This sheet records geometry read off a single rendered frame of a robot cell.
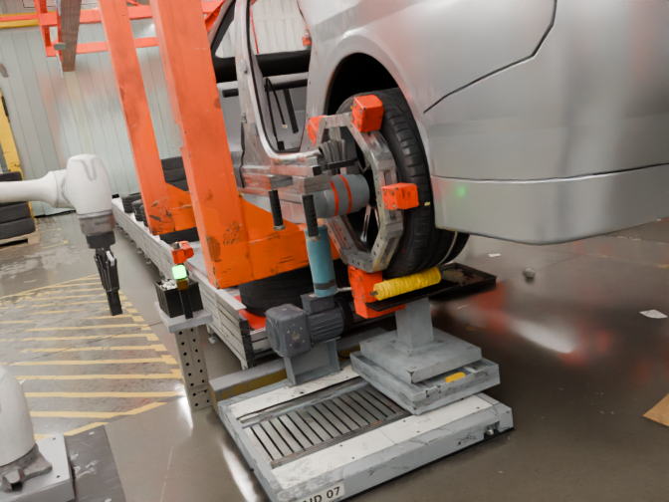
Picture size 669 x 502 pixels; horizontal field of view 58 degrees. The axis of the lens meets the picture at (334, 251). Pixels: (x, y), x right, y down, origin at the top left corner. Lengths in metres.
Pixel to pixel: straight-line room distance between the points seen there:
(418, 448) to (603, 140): 1.09
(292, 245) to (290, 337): 0.40
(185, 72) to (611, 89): 1.55
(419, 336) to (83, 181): 1.29
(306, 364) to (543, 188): 1.47
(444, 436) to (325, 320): 0.70
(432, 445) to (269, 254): 1.01
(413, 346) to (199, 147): 1.10
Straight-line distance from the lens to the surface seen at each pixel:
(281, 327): 2.33
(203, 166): 2.38
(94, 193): 1.71
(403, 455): 1.97
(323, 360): 2.62
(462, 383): 2.20
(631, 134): 1.41
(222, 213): 2.41
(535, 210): 1.47
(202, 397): 2.70
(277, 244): 2.48
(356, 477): 1.92
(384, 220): 1.88
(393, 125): 1.91
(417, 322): 2.27
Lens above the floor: 1.11
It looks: 12 degrees down
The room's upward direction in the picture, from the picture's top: 9 degrees counter-clockwise
